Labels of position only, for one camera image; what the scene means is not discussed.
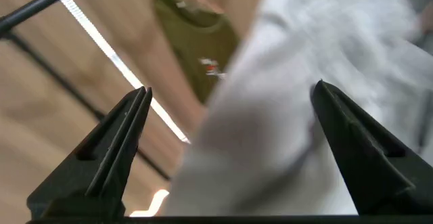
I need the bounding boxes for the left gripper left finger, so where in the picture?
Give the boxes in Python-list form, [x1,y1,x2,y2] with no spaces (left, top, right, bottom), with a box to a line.
[26,86,154,218]

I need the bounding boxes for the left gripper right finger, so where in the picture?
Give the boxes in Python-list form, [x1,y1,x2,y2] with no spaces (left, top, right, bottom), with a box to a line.
[310,79,433,215]

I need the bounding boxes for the pale grey shorts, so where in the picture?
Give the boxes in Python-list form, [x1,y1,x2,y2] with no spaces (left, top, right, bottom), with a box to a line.
[164,0,433,217]

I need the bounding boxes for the green shirt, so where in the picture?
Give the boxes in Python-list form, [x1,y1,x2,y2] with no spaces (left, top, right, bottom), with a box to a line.
[154,0,242,105]

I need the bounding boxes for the black clothes rack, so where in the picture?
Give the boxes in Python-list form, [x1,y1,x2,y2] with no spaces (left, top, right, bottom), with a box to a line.
[0,0,172,181]

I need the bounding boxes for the beige curtain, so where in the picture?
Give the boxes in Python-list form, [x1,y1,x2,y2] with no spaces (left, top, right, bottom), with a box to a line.
[0,0,268,218]

